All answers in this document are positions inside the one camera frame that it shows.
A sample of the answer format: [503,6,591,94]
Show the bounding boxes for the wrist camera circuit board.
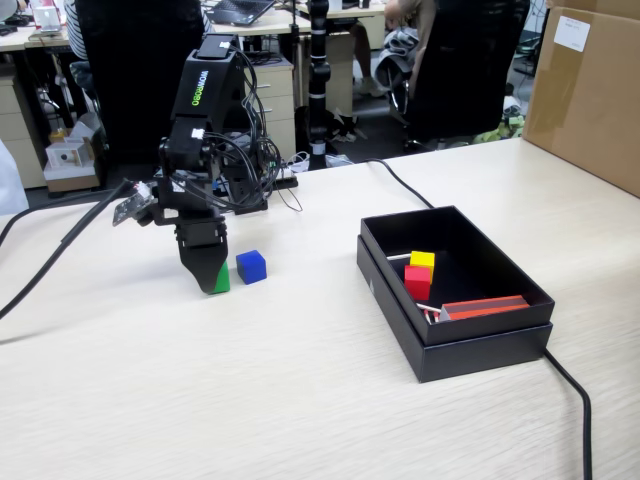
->
[110,179,161,229]

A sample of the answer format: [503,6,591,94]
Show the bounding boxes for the red cube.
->
[403,264,432,302]

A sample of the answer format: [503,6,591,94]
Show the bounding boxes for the beige office desk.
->
[0,22,76,52]
[209,2,401,39]

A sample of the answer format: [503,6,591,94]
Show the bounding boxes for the small white carton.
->
[43,138,97,182]

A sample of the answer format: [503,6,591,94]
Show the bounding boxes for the black arm wire bundle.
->
[204,48,284,214]

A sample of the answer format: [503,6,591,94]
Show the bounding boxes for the green cube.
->
[208,259,232,296]

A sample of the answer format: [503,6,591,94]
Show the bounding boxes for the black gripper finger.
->
[178,244,228,297]

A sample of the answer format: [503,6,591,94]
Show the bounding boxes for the grey cloth bundle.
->
[374,27,419,86]

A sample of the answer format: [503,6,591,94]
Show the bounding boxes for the orange red matchbox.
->
[439,295,531,322]

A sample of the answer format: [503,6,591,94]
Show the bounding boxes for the black open box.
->
[356,234,555,385]

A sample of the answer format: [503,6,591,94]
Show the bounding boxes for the person in striped shirt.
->
[63,0,90,62]

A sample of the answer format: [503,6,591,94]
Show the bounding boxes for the yellow cube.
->
[409,250,436,285]

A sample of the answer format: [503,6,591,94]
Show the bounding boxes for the black pole stand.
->
[305,0,334,171]

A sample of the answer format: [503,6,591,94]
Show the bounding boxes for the black mesh office chair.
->
[74,0,221,166]

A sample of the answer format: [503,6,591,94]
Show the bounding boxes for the white garment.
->
[0,139,30,216]

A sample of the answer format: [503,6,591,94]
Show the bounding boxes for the thick black camera cable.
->
[0,180,132,346]

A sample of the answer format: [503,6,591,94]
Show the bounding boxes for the beige drawer cabinet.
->
[0,74,49,194]
[243,58,296,161]

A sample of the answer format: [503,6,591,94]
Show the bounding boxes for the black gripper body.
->
[152,171,230,251]

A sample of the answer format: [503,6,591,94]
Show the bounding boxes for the black box tray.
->
[359,204,556,346]

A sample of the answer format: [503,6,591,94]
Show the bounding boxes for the large cardboard box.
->
[521,0,640,199]

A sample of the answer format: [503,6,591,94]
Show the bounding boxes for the blue cube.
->
[235,249,268,285]

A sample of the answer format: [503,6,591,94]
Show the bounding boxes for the person with bare legs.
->
[348,0,436,99]

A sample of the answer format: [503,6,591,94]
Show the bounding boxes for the thick black table cable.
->
[364,158,595,480]

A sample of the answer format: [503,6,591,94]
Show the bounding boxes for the open black laptop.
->
[207,0,276,27]

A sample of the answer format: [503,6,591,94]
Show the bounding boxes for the controller board with wires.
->
[212,152,309,214]

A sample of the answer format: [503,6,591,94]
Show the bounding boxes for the green yellow floor clutter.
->
[472,112,526,146]

